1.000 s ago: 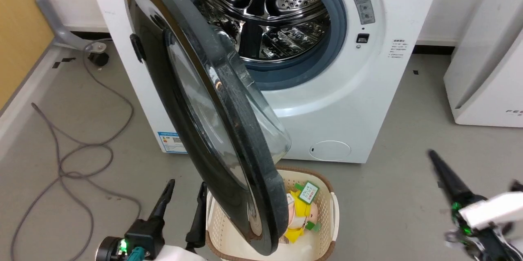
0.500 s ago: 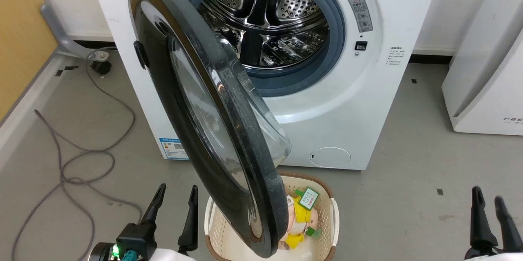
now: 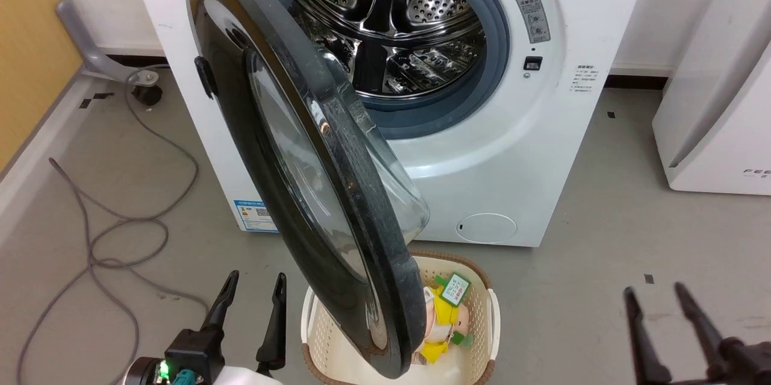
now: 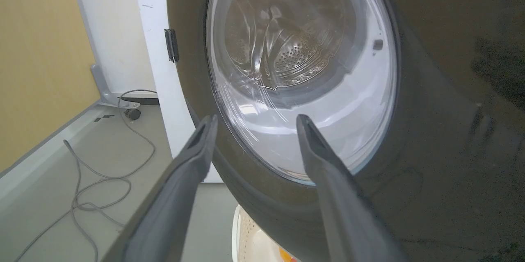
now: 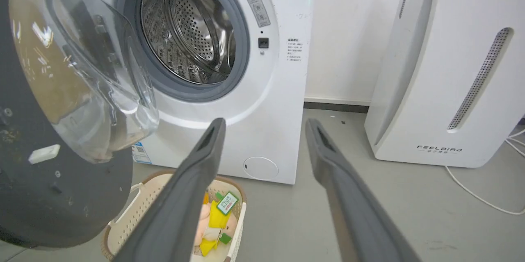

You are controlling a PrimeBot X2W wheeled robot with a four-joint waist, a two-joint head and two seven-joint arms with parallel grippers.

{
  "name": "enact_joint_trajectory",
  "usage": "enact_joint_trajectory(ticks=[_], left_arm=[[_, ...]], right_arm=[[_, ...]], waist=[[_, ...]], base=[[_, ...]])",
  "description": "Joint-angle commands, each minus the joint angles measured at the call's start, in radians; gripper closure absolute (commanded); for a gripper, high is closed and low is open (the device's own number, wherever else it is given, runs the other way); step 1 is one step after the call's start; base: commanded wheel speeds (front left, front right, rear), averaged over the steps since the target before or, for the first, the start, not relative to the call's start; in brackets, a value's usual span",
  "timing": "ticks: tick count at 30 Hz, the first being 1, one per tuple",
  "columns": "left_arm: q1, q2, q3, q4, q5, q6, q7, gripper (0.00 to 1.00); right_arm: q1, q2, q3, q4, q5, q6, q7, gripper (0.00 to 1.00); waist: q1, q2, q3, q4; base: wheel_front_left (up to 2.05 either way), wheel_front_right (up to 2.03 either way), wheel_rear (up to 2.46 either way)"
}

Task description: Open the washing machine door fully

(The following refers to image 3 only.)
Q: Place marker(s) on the grey metal stand leg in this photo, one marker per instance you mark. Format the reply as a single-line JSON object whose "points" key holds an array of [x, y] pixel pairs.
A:
{"points": [[84, 47]]}

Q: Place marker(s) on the grey warning sticker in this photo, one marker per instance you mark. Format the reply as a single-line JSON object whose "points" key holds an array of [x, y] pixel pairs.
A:
{"points": [[532, 16]]}

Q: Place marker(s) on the cream plastic laundry basket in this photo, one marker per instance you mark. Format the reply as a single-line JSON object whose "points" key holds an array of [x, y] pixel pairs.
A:
{"points": [[482, 325]]}

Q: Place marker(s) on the doll with yellow hat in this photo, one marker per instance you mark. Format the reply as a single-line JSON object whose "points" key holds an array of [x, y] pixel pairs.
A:
{"points": [[443, 319]]}

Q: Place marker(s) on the white front-load washing machine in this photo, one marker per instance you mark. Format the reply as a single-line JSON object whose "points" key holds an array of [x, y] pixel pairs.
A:
{"points": [[542, 150]]}

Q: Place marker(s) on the black round washing machine door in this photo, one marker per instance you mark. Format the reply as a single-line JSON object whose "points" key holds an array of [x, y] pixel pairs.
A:
{"points": [[337, 204]]}

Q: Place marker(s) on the round white filter cover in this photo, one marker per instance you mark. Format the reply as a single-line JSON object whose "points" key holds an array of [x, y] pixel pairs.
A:
{"points": [[486, 228]]}

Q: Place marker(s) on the black door lock socket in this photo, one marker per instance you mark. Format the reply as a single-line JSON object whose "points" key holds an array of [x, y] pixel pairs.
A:
{"points": [[533, 63]]}

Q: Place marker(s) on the white appliance cabinet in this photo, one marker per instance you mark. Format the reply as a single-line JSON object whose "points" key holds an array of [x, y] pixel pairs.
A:
{"points": [[717, 102]]}

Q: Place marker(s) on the blue white energy label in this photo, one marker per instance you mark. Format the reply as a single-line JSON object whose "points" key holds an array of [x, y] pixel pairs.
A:
{"points": [[253, 216]]}

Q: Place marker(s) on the black caster wheel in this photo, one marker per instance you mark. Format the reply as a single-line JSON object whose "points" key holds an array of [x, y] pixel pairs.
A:
{"points": [[147, 94]]}

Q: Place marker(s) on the grey rubber door gasket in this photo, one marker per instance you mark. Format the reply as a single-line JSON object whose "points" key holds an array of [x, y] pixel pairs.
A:
{"points": [[497, 47]]}

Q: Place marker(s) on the green white toy tag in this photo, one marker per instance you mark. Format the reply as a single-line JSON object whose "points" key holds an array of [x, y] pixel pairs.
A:
{"points": [[455, 288]]}

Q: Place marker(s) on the steel perforated washer drum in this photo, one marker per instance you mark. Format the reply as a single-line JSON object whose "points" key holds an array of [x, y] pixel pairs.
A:
{"points": [[397, 17]]}

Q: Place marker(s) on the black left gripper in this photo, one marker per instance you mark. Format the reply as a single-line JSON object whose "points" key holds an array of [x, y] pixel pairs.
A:
{"points": [[193, 355]]}

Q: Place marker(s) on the small printed text label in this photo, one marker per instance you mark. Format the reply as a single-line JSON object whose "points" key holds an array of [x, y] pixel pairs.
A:
{"points": [[585, 82]]}

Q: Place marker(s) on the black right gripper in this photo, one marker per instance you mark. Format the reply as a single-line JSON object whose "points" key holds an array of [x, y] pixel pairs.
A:
{"points": [[747, 364]]}

